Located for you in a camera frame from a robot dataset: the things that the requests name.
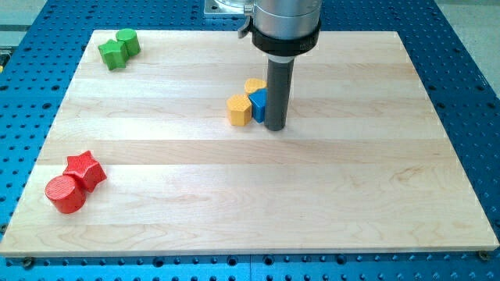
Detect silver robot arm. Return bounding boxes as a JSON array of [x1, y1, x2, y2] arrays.
[[237, 0, 322, 63]]

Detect yellow hexagon block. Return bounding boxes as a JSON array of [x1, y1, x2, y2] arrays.
[[226, 94, 252, 126]]

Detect green star block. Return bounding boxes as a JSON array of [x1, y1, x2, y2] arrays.
[[98, 40, 129, 70]]

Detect red star block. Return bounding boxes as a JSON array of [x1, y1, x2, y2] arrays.
[[63, 151, 107, 193]]

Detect blue block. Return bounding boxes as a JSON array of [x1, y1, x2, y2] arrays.
[[248, 88, 267, 123]]

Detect yellow heart block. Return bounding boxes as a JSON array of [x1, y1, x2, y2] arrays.
[[244, 78, 266, 95]]

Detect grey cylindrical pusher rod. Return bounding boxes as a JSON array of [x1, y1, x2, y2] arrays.
[[264, 55, 295, 131]]

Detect light wooden board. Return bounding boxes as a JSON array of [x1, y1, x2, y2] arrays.
[[1, 30, 498, 257]]

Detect green cylinder block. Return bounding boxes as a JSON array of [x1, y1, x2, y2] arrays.
[[116, 28, 141, 56]]

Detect red cylinder block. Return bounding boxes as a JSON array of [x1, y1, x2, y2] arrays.
[[45, 175, 86, 214]]

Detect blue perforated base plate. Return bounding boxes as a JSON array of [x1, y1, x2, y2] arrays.
[[1, 1, 499, 280]]

